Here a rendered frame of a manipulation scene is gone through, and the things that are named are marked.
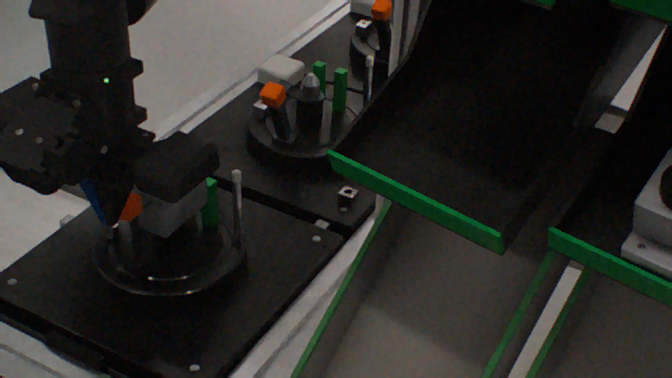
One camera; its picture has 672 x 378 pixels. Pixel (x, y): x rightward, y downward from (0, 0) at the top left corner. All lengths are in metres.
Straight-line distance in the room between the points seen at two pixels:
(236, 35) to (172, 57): 0.12
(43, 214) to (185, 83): 0.41
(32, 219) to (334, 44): 0.47
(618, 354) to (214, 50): 0.94
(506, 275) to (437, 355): 0.08
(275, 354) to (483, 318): 0.21
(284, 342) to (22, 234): 0.34
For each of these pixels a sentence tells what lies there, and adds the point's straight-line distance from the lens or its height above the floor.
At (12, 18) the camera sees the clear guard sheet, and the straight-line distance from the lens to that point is 1.12.
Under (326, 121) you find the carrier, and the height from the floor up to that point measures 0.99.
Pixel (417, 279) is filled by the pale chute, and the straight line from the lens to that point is 0.72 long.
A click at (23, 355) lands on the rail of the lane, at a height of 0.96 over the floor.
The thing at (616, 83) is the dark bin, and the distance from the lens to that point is 0.63.
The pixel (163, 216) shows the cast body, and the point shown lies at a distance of 0.81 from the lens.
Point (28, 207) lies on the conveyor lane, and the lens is 1.07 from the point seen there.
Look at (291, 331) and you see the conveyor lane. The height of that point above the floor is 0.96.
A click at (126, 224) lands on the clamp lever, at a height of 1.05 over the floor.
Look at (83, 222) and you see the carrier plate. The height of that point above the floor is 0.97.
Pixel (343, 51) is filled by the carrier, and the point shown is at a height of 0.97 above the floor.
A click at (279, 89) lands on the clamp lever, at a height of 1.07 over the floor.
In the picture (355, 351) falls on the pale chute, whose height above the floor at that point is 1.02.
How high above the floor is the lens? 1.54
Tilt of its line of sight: 36 degrees down
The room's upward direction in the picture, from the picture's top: 3 degrees clockwise
